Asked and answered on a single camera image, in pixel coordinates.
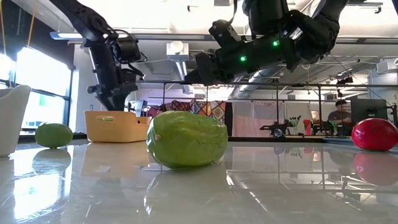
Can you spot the black spotlight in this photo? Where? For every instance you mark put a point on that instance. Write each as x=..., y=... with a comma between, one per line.
x=345, y=80

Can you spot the black monitor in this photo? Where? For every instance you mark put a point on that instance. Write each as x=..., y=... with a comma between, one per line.
x=368, y=109

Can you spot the black table frame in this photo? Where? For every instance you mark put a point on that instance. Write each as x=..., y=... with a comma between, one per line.
x=264, y=139

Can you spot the person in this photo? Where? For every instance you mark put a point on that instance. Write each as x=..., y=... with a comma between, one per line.
x=340, y=115

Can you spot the long ceiling light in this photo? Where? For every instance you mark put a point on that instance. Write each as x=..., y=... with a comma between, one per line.
x=65, y=35

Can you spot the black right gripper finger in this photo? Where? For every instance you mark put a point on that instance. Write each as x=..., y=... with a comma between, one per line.
x=194, y=79

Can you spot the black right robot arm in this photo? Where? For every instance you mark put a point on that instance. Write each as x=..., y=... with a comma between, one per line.
x=311, y=34

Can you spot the yellow plastic basket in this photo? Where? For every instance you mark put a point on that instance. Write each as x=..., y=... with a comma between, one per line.
x=118, y=130

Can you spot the white ceiling unit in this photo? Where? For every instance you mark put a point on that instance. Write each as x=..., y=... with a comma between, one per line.
x=387, y=65

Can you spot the green lime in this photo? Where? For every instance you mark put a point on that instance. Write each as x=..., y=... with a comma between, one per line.
x=53, y=135

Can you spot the red tomato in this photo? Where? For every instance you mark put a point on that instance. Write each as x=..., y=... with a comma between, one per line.
x=374, y=135

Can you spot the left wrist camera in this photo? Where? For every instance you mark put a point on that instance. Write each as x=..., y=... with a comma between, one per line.
x=132, y=76

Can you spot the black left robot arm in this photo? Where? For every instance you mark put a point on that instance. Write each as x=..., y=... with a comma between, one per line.
x=105, y=62

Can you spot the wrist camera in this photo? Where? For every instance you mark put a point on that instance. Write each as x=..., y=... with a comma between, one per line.
x=132, y=76
x=224, y=32

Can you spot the white ceiling box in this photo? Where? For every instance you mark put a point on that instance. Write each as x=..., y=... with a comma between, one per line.
x=177, y=51

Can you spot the black pipe rack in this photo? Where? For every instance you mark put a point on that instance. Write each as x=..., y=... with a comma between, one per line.
x=168, y=82

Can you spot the silver ceiling duct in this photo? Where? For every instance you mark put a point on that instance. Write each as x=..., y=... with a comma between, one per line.
x=258, y=81

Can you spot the colourful patterned cloth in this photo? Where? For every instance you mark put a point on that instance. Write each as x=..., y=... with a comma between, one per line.
x=214, y=109

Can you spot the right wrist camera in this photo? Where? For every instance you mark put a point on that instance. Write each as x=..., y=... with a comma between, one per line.
x=224, y=32

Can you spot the pale curtain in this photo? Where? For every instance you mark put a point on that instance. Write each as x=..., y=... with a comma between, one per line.
x=248, y=121

